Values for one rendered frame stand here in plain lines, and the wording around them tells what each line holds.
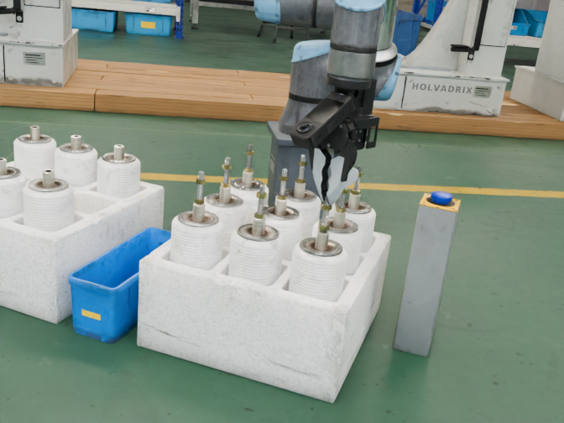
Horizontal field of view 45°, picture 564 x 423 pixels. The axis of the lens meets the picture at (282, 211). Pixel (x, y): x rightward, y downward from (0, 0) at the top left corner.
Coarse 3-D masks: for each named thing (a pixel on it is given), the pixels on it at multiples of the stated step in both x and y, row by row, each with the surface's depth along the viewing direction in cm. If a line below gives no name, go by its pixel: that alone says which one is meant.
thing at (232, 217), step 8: (208, 208) 133; (216, 208) 132; (224, 208) 132; (232, 208) 133; (240, 208) 134; (224, 216) 132; (232, 216) 133; (240, 216) 134; (224, 224) 133; (232, 224) 133; (240, 224) 135; (224, 232) 133; (224, 240) 134
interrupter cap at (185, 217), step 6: (192, 210) 128; (180, 216) 125; (186, 216) 126; (210, 216) 127; (216, 216) 127; (186, 222) 122; (192, 222) 123; (198, 222) 123; (204, 222) 123; (210, 222) 124; (216, 222) 124
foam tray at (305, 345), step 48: (384, 240) 144; (144, 288) 125; (192, 288) 121; (240, 288) 118; (288, 288) 123; (144, 336) 128; (192, 336) 124; (240, 336) 121; (288, 336) 118; (336, 336) 114; (288, 384) 121; (336, 384) 117
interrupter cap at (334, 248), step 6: (306, 240) 121; (312, 240) 121; (330, 240) 122; (300, 246) 118; (306, 246) 118; (312, 246) 119; (330, 246) 120; (336, 246) 119; (306, 252) 116; (312, 252) 116; (318, 252) 116; (324, 252) 116; (330, 252) 117; (336, 252) 117
